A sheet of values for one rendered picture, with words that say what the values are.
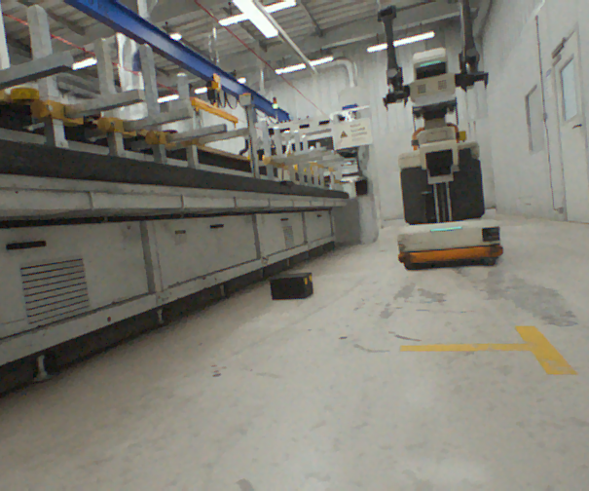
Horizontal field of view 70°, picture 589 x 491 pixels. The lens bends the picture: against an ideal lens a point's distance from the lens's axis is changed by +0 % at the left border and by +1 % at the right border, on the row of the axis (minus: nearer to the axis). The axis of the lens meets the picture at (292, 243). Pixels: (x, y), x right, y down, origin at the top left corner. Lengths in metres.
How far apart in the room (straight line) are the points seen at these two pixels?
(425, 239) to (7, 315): 2.25
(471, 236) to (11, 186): 2.39
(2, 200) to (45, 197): 0.13
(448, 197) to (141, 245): 2.04
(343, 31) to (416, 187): 8.75
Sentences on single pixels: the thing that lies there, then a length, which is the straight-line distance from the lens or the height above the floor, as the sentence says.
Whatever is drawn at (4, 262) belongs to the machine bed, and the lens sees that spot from 1.55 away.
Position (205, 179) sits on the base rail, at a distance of 2.00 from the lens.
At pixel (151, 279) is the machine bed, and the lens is 2.01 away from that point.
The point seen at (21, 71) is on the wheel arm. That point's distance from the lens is 1.19.
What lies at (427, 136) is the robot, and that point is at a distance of 2.92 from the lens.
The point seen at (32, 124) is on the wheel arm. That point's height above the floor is 0.80.
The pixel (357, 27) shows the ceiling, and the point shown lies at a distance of 11.57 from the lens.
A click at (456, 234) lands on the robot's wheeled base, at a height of 0.21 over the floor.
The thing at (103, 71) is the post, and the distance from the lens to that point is 1.66.
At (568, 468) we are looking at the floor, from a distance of 0.82.
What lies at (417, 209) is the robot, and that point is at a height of 0.39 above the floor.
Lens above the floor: 0.41
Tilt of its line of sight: 3 degrees down
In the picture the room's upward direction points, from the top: 7 degrees counter-clockwise
